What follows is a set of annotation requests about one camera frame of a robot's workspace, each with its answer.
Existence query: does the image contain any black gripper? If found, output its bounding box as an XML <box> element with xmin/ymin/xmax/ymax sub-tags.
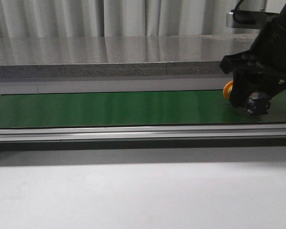
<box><xmin>220</xmin><ymin>4</ymin><xmax>286</xmax><ymax>108</ymax></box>

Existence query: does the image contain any yellow push button switch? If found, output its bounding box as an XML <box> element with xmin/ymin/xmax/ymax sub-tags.
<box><xmin>223</xmin><ymin>81</ymin><xmax>271</xmax><ymax>116</ymax></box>

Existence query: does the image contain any green conveyor belt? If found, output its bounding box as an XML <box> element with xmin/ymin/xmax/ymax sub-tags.
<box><xmin>0</xmin><ymin>90</ymin><xmax>286</xmax><ymax>129</ymax></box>

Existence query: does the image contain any white pleated curtain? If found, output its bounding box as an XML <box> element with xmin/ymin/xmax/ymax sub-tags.
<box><xmin>0</xmin><ymin>0</ymin><xmax>286</xmax><ymax>39</ymax></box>

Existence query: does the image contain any grey conveyor back rail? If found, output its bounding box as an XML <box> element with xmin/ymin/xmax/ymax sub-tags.
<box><xmin>0</xmin><ymin>74</ymin><xmax>233</xmax><ymax>95</ymax></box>

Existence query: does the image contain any aluminium conveyor front rail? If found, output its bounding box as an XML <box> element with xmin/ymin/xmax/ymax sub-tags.
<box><xmin>0</xmin><ymin>124</ymin><xmax>286</xmax><ymax>142</ymax></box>

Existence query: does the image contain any black camera cable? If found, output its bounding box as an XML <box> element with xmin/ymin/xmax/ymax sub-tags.
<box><xmin>232</xmin><ymin>0</ymin><xmax>256</xmax><ymax>25</ymax></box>

